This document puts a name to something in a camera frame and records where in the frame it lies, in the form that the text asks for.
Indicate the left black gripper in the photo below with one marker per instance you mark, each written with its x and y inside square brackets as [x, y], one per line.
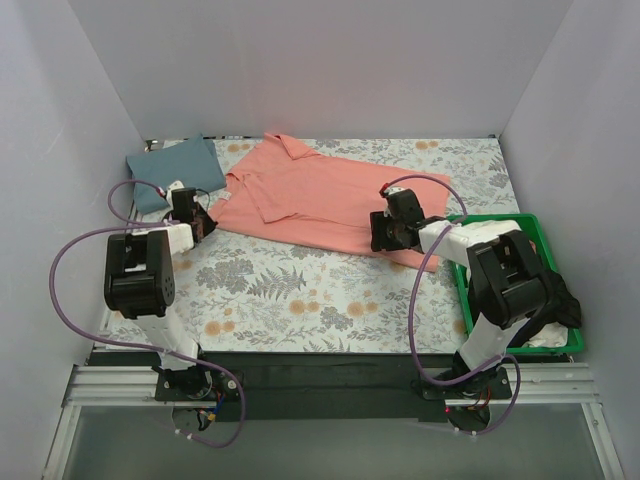
[204, 223]

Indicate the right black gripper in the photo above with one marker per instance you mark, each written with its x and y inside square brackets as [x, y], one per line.
[378, 232]

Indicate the salmon pink t-shirt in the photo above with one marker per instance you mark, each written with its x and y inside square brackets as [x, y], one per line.
[285, 191]

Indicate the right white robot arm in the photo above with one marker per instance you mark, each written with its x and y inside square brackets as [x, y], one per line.
[507, 285]

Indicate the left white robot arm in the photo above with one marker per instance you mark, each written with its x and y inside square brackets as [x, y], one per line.
[139, 276]

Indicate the folded blue-grey t-shirt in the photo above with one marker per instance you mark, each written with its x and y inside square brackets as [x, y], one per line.
[193, 162]

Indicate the floral patterned table mat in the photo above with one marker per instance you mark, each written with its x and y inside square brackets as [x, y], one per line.
[238, 293]

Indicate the green plastic bin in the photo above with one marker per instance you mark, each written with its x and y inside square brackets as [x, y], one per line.
[550, 230]

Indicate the black t-shirt in bin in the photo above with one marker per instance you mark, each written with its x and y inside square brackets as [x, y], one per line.
[549, 328]

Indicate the white t-shirt in bin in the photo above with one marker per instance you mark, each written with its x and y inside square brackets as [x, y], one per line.
[547, 337]

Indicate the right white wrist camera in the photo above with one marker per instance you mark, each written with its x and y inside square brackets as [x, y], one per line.
[388, 190]

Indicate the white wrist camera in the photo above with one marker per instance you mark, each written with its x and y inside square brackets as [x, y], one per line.
[166, 193]
[388, 190]

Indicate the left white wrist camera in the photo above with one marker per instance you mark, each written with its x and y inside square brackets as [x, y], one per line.
[166, 193]

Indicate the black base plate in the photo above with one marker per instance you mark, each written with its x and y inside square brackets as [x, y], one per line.
[320, 387]

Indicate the aluminium frame rail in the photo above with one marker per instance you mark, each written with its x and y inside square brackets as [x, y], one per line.
[137, 386]

